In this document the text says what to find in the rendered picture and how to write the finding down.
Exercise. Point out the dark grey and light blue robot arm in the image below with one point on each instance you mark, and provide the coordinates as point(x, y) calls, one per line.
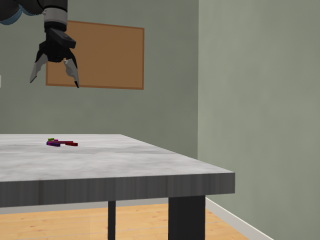
point(53, 10)

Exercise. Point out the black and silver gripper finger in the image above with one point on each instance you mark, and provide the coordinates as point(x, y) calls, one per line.
point(41, 58)
point(71, 67)

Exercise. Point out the purple rod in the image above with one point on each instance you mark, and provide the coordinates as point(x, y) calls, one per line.
point(55, 144)

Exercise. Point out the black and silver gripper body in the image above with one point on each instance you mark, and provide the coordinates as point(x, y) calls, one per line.
point(56, 52)

